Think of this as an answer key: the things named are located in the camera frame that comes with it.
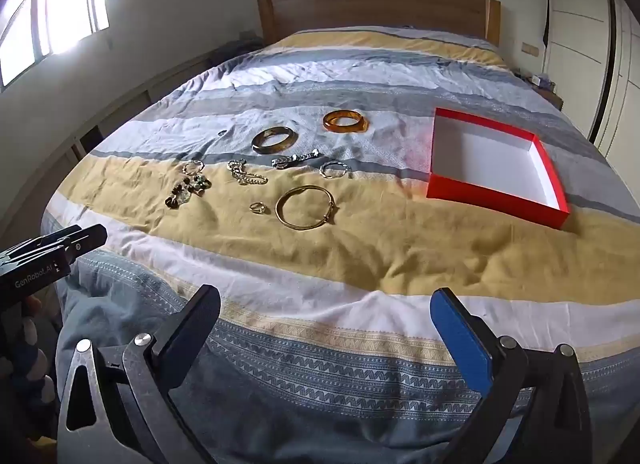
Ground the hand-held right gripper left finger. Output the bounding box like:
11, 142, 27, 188
57, 284, 222, 464

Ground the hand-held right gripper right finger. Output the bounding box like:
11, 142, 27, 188
430, 287, 601, 464

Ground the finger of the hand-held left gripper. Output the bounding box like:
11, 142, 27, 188
52, 223, 109, 266
0, 224, 84, 257

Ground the beaded charm bracelet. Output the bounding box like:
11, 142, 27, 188
165, 159, 213, 210

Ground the thin metal bangle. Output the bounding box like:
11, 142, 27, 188
275, 185, 340, 231

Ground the silver chain bracelet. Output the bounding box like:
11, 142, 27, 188
227, 158, 269, 186

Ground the red cardboard box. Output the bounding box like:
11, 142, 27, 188
426, 107, 571, 230

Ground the silver link bracelet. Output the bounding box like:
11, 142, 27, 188
271, 148, 321, 170

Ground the tortoiseshell bangle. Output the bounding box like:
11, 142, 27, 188
251, 126, 297, 155

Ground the person's left hand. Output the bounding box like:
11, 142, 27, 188
0, 294, 57, 410

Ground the window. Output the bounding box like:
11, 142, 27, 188
0, 0, 136, 90

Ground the grey cloth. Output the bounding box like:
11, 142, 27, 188
210, 37, 264, 66

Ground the amber translucent bangle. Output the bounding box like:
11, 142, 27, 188
322, 109, 371, 134

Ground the wooden nightstand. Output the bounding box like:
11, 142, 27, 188
515, 69, 565, 111

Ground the white wardrobe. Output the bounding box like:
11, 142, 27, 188
542, 0, 640, 160

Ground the wooden headboard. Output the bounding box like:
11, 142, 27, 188
257, 0, 502, 46

